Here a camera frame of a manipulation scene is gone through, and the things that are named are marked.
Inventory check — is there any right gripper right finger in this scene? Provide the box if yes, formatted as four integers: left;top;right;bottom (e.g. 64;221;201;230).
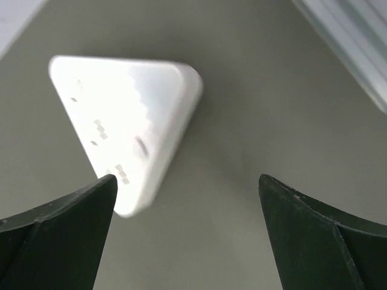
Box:
259;175;386;289

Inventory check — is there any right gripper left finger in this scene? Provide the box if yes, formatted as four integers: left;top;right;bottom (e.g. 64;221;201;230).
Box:
1;174;118;289

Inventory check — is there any white triangular socket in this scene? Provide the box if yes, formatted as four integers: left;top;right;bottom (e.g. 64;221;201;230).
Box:
48;55;203;218

